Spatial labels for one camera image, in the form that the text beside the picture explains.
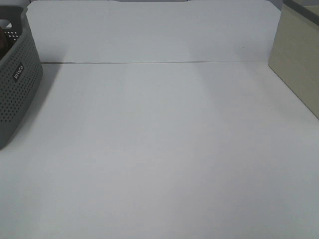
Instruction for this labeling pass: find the brown towel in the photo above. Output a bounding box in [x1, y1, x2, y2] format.
[0, 28, 11, 60]

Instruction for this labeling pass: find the white back panel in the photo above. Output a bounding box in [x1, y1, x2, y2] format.
[27, 0, 280, 64]

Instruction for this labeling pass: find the grey perforated plastic basket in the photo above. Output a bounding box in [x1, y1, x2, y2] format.
[0, 5, 43, 148]

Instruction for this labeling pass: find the beige storage box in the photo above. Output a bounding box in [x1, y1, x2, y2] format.
[268, 0, 319, 117]

